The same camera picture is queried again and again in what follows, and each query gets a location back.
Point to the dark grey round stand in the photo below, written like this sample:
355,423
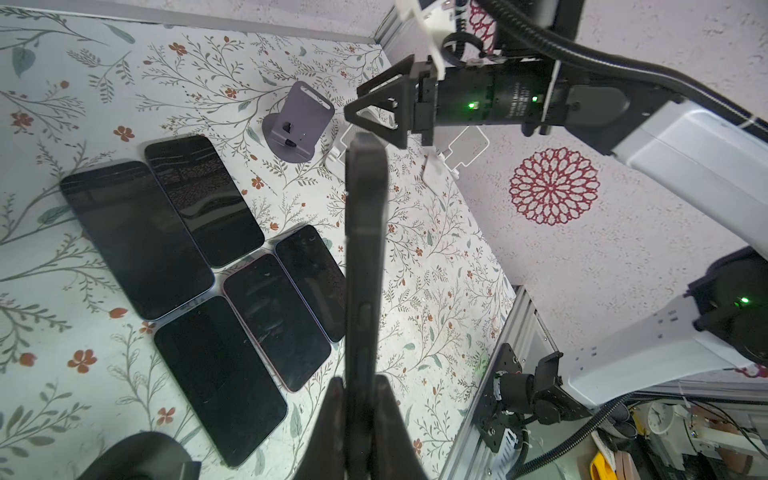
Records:
145,455

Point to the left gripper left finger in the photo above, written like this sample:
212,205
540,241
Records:
324,458

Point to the phone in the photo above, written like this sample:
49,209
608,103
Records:
200,188
279,320
142,240
223,378
366,182
317,276

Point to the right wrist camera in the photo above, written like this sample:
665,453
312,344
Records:
436,20

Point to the far right white stand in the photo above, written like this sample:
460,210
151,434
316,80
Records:
454,147

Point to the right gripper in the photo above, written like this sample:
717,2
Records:
408,91

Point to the rear grey round stand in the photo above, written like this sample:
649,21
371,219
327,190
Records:
293,132

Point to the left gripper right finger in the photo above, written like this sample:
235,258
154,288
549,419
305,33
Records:
394,457

